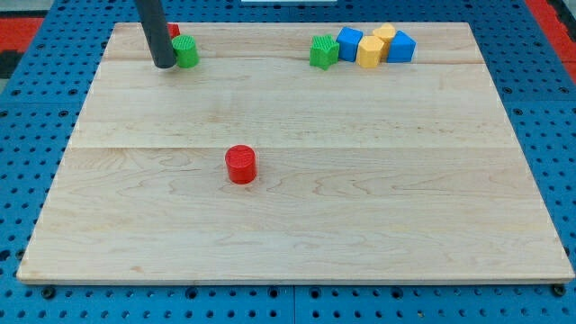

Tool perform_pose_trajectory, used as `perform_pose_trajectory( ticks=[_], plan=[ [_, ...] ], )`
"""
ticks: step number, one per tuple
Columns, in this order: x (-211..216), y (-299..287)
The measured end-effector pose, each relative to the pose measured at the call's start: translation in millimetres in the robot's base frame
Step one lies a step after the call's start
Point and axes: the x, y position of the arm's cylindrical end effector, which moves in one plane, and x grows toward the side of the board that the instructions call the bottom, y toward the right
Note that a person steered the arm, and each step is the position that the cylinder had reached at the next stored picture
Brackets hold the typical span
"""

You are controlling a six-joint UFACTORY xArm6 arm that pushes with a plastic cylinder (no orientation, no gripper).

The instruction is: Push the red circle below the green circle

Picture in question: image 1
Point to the wooden board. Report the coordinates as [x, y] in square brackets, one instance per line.
[399, 174]

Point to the red cylinder block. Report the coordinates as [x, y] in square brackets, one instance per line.
[241, 164]

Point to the green star block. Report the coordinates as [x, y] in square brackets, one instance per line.
[323, 51]

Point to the yellow hexagon block front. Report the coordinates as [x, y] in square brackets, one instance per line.
[369, 52]

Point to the blue cube block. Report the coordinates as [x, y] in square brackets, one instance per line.
[348, 40]

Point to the green cylinder block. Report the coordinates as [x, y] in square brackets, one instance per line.
[185, 50]

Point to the blue triangular block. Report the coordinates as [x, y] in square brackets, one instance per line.
[402, 48]

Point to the yellow block rear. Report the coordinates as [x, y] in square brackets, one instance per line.
[386, 33]

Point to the red block behind rod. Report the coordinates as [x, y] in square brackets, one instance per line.
[173, 30]

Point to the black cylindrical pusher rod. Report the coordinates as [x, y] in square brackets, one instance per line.
[154, 24]

